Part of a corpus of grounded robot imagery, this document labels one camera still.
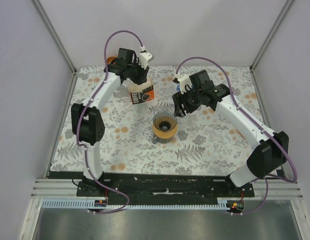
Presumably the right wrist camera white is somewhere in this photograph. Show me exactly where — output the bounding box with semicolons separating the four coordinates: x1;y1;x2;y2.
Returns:
173;73;193;94

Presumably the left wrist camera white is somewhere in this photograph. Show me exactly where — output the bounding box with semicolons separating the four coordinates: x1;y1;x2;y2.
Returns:
138;46;154;70

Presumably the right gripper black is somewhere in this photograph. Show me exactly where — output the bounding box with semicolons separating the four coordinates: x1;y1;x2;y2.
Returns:
172;86;203;119

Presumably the aluminium frame post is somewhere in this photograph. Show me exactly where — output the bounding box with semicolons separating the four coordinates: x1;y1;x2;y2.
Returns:
29;0;78;76
249;0;295;73

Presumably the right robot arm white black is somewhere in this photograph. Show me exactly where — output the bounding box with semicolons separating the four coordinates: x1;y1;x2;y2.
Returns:
172;70;289;197

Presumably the left aluminium frame post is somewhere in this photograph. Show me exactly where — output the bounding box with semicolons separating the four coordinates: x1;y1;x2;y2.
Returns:
29;0;78;76

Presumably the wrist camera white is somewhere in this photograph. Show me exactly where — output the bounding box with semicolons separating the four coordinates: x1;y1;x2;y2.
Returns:
138;46;154;70
173;73;193;94

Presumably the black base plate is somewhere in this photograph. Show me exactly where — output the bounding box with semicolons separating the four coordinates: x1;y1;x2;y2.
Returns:
47;171;283;200

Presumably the right aluminium frame post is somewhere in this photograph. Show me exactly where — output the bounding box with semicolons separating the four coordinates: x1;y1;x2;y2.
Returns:
249;0;295;73

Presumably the grey glass mug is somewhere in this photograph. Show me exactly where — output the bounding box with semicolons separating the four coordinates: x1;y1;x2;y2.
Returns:
152;135;173;144

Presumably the aluminium rail front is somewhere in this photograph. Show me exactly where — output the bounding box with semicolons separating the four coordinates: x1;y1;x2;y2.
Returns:
31;179;78;199

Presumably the coffee filter box orange black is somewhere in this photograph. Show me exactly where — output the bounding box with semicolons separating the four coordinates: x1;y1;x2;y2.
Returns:
127;77;155;105

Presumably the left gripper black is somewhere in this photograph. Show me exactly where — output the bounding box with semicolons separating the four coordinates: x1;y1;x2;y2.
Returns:
127;60;150;86

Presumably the white cable duct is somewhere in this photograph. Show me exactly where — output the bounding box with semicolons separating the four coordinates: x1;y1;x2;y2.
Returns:
41;197;245;210

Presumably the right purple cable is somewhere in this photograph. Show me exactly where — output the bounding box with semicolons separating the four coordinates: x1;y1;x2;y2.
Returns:
175;56;299;216

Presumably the floral tablecloth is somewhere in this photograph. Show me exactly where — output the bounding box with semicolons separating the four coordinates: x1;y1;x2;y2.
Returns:
50;66;263;176

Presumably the orange glass carafe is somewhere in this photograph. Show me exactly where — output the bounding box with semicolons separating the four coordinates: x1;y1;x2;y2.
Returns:
106;56;117;65

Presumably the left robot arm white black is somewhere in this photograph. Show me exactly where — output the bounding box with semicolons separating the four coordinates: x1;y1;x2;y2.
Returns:
71;46;154;197

